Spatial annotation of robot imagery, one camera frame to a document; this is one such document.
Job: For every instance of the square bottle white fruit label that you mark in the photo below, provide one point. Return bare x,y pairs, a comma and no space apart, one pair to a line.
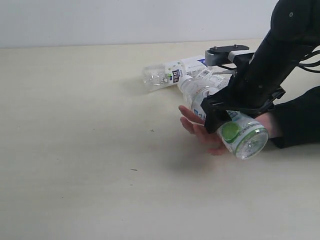
217,79

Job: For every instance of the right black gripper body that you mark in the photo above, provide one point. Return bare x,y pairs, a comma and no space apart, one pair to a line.
269,66

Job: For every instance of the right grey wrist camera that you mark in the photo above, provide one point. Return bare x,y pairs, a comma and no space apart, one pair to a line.
222,55

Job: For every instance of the person's open bare hand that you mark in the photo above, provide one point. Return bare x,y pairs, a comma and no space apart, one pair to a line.
195,126

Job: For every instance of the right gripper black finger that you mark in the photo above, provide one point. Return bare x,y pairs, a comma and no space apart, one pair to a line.
215,111
265,102

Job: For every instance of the clear bottle blue white label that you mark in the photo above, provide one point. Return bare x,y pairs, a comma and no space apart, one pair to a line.
156,77

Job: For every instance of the green lime label bottle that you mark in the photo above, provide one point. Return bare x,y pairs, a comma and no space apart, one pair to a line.
242,135

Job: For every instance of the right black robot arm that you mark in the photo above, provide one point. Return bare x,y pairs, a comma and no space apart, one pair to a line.
293,38

